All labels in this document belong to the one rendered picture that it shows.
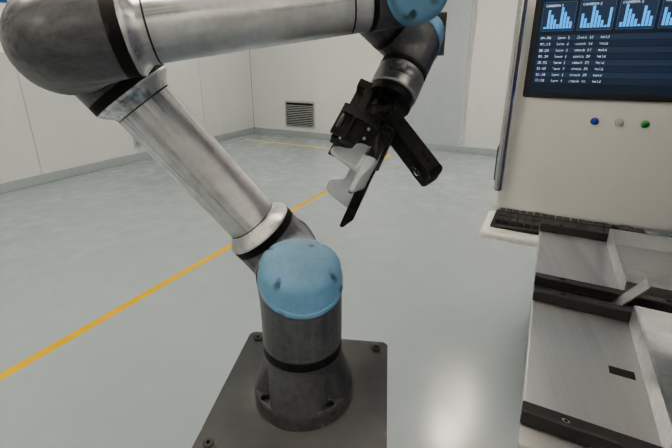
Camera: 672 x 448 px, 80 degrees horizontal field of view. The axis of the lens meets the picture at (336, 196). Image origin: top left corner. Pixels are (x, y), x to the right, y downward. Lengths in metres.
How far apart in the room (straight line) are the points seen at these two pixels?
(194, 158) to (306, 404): 0.38
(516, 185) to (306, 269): 1.01
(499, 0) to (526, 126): 4.69
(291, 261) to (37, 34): 0.37
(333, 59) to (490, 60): 2.35
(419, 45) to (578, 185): 0.90
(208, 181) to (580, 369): 0.58
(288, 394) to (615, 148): 1.14
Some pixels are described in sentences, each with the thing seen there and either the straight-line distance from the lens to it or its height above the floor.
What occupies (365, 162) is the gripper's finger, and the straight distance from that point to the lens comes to 0.50.
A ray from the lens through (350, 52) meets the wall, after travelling 6.58.
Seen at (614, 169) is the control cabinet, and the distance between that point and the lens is 1.43.
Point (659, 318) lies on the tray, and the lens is 0.81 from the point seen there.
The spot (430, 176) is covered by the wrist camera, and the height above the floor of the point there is 1.13.
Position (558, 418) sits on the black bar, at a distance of 0.57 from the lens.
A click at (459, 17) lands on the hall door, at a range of 6.07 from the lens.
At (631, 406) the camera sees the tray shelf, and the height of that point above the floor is 0.88.
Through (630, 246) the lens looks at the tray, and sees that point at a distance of 1.12.
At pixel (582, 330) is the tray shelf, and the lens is 0.76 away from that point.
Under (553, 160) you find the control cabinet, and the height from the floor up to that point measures 0.98.
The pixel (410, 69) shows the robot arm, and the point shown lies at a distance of 0.63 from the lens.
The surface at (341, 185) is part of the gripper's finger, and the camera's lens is 0.62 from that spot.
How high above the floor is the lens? 1.28
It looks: 19 degrees down
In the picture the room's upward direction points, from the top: straight up
